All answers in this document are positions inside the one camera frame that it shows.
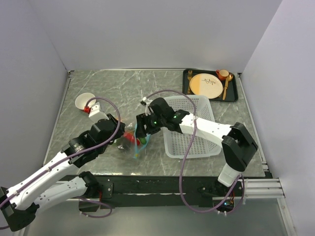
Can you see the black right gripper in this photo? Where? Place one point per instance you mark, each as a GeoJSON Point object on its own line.
{"type": "Point", "coordinates": [142, 120]}

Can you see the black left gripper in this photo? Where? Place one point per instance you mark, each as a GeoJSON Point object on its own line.
{"type": "Point", "coordinates": [117, 124]}

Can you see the green chili pepper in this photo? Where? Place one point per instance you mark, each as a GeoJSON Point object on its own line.
{"type": "Point", "coordinates": [141, 141]}

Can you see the red chili pepper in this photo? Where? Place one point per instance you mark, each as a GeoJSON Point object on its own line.
{"type": "Point", "coordinates": [130, 137]}

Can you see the clear zip top bag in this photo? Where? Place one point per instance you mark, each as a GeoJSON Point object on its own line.
{"type": "Point", "coordinates": [130, 143]}

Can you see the dark purple mangosteen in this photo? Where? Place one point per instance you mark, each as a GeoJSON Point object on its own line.
{"type": "Point", "coordinates": [127, 147]}

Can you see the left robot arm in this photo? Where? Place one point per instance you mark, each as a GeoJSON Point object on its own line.
{"type": "Point", "coordinates": [21, 203]}

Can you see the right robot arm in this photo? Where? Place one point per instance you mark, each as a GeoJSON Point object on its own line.
{"type": "Point", "coordinates": [237, 144]}

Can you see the white plastic basket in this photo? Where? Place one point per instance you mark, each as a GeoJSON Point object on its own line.
{"type": "Point", "coordinates": [175, 143]}

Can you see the white brown bowl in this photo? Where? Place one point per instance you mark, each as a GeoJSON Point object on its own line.
{"type": "Point", "coordinates": [82, 99]}

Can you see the gold fork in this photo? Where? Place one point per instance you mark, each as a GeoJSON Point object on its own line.
{"type": "Point", "coordinates": [189, 77]}

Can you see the cream orange plate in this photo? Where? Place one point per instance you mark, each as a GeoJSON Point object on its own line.
{"type": "Point", "coordinates": [207, 85]}

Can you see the orange coffee cup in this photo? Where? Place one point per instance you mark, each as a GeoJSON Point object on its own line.
{"type": "Point", "coordinates": [222, 74]}

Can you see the gold spoon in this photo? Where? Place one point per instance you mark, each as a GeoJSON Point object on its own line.
{"type": "Point", "coordinates": [227, 80]}

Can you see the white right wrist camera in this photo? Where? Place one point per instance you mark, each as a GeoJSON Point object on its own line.
{"type": "Point", "coordinates": [146, 102]}

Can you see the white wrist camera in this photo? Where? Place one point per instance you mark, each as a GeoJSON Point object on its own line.
{"type": "Point", "coordinates": [96, 112]}
{"type": "Point", "coordinates": [146, 102]}

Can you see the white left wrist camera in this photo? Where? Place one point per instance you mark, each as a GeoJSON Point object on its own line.
{"type": "Point", "coordinates": [96, 112]}

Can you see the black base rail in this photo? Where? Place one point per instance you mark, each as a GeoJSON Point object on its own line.
{"type": "Point", "coordinates": [146, 191]}

